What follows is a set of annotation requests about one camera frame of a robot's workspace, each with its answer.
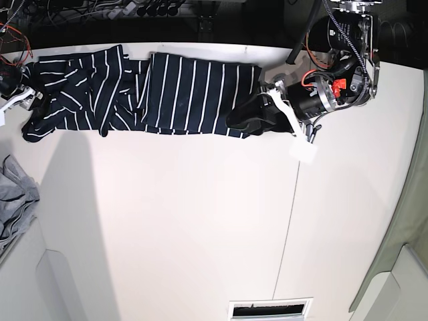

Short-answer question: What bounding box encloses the grey crumpled cloth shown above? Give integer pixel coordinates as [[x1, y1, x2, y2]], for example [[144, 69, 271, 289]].
[[1, 154, 39, 253]]

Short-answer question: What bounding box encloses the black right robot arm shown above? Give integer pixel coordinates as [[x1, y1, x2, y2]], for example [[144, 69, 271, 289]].
[[1, 1, 49, 126]]

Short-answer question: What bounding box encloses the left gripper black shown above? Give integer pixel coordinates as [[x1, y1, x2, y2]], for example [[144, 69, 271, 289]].
[[226, 75, 338, 136]]

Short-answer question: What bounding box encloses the white power strip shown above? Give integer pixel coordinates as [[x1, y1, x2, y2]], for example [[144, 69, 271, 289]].
[[94, 1, 138, 20]]

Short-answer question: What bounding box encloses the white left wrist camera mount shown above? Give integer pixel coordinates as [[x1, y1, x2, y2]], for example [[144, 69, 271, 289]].
[[261, 88, 318, 164]]

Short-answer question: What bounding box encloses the navy white striped t-shirt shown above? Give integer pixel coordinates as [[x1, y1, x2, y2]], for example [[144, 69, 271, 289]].
[[21, 45, 261, 142]]

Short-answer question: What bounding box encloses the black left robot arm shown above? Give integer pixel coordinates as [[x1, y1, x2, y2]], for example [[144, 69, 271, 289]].
[[225, 1, 380, 142]]

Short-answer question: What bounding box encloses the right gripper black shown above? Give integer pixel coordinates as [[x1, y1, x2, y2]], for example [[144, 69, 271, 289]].
[[1, 65, 50, 122]]

